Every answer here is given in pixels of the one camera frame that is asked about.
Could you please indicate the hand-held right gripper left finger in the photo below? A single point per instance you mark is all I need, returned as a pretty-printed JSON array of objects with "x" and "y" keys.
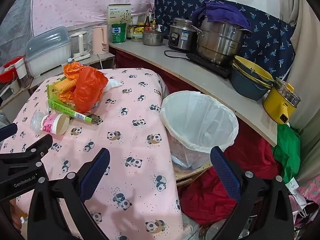
[{"x": 96, "y": 173}]

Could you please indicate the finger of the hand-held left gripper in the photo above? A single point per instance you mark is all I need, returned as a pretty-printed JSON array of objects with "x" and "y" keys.
[
  {"x": 37, "y": 145},
  {"x": 7, "y": 130}
]

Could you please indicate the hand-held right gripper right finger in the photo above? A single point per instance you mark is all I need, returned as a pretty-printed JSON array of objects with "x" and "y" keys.
[{"x": 225, "y": 173}]

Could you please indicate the pink paper cup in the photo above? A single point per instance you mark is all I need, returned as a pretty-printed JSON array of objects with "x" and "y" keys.
[{"x": 51, "y": 125}]

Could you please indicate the clear plastic wrap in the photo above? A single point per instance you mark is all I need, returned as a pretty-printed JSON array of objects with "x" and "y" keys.
[{"x": 37, "y": 120}]

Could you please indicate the bright green long box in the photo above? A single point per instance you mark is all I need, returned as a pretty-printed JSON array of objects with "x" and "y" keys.
[{"x": 62, "y": 107}]

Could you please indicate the light green snack packet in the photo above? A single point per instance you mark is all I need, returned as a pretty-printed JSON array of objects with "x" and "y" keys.
[{"x": 53, "y": 90}]

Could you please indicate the bin with white plastic liner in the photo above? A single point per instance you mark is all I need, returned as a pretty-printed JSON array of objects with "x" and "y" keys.
[{"x": 200, "y": 115}]

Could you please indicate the orange plastic bag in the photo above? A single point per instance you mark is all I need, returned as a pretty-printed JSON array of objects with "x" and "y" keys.
[{"x": 88, "y": 92}]

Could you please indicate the orange crinkled plastic wrapper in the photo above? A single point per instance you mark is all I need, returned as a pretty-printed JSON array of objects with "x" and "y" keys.
[{"x": 72, "y": 71}]

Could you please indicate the white tissue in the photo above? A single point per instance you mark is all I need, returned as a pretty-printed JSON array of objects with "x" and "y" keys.
[{"x": 113, "y": 83}]

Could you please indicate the grey floral fabric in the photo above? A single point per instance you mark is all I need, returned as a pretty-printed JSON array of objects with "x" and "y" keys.
[{"x": 3, "y": 117}]

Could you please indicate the red cloth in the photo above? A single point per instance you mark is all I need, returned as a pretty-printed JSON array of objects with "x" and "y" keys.
[{"x": 250, "y": 160}]

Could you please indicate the wooden board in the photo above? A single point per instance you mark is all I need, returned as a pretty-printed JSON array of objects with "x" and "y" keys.
[{"x": 190, "y": 176}]

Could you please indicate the white small appliance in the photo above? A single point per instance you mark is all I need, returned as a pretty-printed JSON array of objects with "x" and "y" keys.
[{"x": 11, "y": 90}]

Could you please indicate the pink panda print cloth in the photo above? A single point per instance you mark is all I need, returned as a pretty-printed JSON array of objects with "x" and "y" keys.
[{"x": 130, "y": 142}]

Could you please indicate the red plastic container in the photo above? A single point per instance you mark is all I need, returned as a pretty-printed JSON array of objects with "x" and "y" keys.
[{"x": 8, "y": 77}]

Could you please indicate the clear plastic packaging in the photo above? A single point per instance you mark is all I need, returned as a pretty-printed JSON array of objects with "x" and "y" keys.
[{"x": 212, "y": 230}]

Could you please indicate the white jar with lid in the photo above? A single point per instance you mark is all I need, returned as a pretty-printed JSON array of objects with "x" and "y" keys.
[{"x": 21, "y": 72}]

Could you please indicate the green plastic bag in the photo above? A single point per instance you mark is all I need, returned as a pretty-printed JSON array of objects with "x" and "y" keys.
[{"x": 287, "y": 150}]

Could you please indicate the blue and yellow basin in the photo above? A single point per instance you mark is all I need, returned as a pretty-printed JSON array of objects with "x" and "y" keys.
[
  {"x": 250, "y": 70},
  {"x": 247, "y": 92}
]

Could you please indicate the white dish box grey lid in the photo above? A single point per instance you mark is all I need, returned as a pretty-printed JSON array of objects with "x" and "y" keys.
[{"x": 47, "y": 55}]

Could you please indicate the pink strawberry print bag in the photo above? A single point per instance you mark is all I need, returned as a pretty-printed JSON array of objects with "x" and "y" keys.
[{"x": 310, "y": 190}]

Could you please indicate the yellow electric cooking pot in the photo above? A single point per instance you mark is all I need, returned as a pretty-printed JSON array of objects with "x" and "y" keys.
[{"x": 275, "y": 102}]

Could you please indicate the white power plug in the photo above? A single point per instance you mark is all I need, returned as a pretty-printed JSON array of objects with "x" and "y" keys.
[{"x": 71, "y": 60}]

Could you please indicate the grey mesh net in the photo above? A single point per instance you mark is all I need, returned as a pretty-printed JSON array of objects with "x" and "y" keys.
[{"x": 15, "y": 35}]

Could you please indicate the dark red curtain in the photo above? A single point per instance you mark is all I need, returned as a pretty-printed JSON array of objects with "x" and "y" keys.
[{"x": 175, "y": 80}]

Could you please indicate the white glass electric kettle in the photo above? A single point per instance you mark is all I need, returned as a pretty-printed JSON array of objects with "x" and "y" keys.
[{"x": 80, "y": 45}]

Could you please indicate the black induction cooktop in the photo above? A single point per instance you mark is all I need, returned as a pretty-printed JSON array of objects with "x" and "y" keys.
[{"x": 202, "y": 63}]

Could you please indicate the pink electric kettle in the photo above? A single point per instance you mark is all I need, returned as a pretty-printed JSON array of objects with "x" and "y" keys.
[{"x": 100, "y": 40}]

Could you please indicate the large steel steamer pot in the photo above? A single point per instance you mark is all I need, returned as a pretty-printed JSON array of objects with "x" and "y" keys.
[{"x": 220, "y": 45}]

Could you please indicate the green tin can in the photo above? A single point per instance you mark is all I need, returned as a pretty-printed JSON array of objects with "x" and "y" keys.
[{"x": 118, "y": 33}]

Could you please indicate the clear food container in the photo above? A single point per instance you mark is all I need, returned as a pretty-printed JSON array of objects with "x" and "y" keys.
[{"x": 136, "y": 38}]

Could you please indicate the steel rice cooker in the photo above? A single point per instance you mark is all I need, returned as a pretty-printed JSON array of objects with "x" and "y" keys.
[{"x": 181, "y": 37}]

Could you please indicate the navy leaf print cloth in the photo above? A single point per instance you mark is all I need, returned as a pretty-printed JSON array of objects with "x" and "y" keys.
[{"x": 270, "y": 37}]

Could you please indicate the small steel pot with lid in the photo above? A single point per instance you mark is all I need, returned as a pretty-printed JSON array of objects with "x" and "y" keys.
[{"x": 153, "y": 39}]

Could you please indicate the dark sauce bottle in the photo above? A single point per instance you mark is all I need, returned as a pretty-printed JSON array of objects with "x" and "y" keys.
[{"x": 129, "y": 31}]

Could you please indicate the yellow label jar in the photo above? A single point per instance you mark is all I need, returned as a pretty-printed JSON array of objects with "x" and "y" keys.
[{"x": 138, "y": 30}]

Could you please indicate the pink dotted fabric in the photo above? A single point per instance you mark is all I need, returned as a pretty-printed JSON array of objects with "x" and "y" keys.
[{"x": 87, "y": 0}]

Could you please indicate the beige curtain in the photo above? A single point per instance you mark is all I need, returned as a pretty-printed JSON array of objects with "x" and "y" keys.
[{"x": 305, "y": 42}]

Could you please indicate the beige carton with plant print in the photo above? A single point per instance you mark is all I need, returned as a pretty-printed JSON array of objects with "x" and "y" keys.
[{"x": 119, "y": 13}]

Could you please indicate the white pump bottle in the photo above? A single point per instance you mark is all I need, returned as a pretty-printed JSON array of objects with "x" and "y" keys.
[{"x": 159, "y": 28}]

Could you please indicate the red label sauce bottle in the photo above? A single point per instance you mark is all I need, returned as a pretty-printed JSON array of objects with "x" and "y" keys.
[{"x": 147, "y": 22}]

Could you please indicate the purple towel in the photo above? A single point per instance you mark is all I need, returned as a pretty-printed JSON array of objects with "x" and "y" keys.
[{"x": 220, "y": 12}]

